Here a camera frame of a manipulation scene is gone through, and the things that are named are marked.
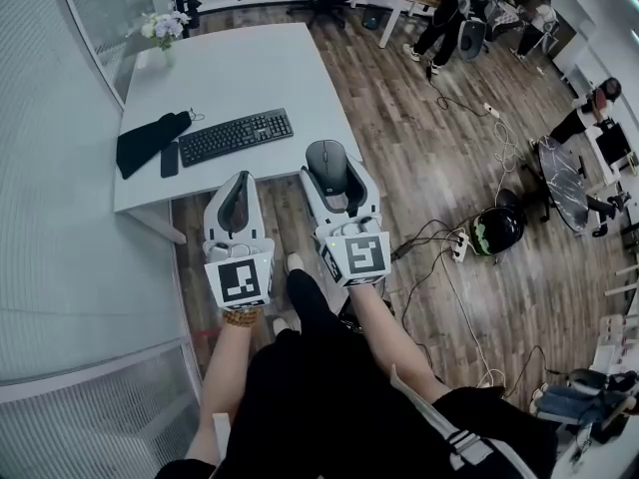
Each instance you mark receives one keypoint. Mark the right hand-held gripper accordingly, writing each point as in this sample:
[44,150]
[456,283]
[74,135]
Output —
[367,255]

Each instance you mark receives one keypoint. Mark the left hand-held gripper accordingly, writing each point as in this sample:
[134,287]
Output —
[239,280]

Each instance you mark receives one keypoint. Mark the grey computer mouse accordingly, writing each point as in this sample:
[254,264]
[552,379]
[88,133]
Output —
[327,165]

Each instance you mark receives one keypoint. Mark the black keyboard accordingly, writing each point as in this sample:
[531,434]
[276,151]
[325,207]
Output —
[234,135]

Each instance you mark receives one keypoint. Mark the person's left forearm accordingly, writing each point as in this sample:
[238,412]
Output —
[224,372]

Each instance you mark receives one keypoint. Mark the person's right forearm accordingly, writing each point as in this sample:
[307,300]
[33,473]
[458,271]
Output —
[394,342]

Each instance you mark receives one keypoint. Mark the person's right hand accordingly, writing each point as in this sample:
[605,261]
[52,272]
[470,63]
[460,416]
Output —
[352,226]

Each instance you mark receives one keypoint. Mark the person's left hand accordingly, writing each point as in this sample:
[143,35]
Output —
[234,250]

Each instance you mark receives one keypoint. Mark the person's white shoe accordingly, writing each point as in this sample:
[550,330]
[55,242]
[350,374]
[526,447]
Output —
[293,262]

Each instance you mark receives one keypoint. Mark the black smartphone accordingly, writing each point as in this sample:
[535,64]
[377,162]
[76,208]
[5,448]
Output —
[170,160]

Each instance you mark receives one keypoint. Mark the white power strip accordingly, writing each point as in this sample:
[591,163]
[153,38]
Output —
[492,110]
[460,247]

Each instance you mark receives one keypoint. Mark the black glossy helmet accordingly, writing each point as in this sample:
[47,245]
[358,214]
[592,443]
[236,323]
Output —
[499,230]

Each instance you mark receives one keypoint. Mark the black stool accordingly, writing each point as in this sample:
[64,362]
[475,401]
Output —
[506,200]

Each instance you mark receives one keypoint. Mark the teal round bin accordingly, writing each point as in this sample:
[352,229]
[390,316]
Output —
[371,19]

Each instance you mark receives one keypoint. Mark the vase of pale flowers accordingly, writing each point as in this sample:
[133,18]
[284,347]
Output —
[165,30]

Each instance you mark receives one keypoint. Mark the person's black clothing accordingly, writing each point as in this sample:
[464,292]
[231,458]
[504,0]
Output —
[319,397]

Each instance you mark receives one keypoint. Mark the grey shell chair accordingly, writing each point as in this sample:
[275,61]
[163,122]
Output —
[471,38]

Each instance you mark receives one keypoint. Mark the round marble side table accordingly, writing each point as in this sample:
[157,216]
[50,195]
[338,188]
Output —
[564,182]

